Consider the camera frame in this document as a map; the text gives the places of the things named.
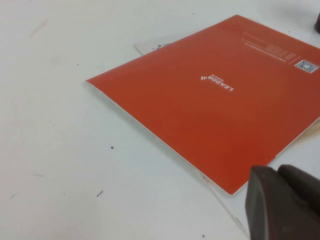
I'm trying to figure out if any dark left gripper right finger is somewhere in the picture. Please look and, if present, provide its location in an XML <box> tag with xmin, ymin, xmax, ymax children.
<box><xmin>276</xmin><ymin>163</ymin><xmax>320</xmax><ymax>215</ymax></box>

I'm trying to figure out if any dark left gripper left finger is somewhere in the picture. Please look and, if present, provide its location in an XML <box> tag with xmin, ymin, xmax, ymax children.
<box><xmin>244</xmin><ymin>164</ymin><xmax>320</xmax><ymax>240</ymax></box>

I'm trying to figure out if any white paper with small logo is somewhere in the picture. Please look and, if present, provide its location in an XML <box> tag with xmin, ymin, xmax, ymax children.
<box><xmin>134</xmin><ymin>34</ymin><xmax>183</xmax><ymax>56</ymax></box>

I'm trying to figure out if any orange LEADOR brochure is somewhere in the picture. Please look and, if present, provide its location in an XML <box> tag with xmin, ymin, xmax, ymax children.
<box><xmin>85</xmin><ymin>14</ymin><xmax>320</xmax><ymax>199</ymax></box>

